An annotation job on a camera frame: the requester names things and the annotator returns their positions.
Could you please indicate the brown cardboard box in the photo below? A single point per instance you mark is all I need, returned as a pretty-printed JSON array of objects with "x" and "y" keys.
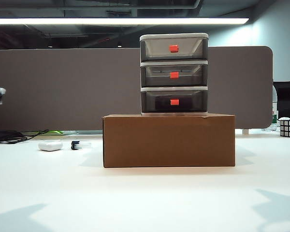
[{"x": 169, "y": 142}]

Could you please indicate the green flat object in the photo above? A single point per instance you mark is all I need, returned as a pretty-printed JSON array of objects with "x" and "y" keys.
[{"x": 55, "y": 132}]

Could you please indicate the white plastic drawer cabinet frame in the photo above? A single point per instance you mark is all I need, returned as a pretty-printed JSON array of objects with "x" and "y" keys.
[{"x": 174, "y": 35}]

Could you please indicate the ceiling light strip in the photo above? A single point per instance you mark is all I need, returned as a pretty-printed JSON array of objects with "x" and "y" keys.
[{"x": 111, "y": 21}]

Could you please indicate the white earbuds case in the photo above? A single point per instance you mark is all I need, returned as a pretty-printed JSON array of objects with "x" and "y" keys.
[{"x": 50, "y": 146}]

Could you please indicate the small black blue clip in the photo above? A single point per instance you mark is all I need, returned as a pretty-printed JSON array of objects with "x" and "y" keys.
[{"x": 75, "y": 145}]

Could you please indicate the white partition foot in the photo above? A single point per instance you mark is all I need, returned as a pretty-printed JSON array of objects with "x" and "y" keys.
[{"x": 245, "y": 131}]

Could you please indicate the plastic bottle green label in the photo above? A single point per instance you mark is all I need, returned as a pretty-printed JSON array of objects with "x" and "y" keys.
[{"x": 275, "y": 116}]

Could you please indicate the grey-brown desk partition panel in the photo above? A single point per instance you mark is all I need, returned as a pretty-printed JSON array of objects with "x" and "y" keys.
[{"x": 62, "y": 91}]

